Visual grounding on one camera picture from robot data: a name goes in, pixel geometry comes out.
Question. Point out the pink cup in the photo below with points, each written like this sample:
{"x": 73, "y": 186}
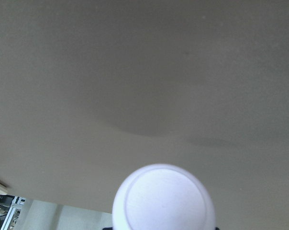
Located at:
{"x": 162, "y": 197}

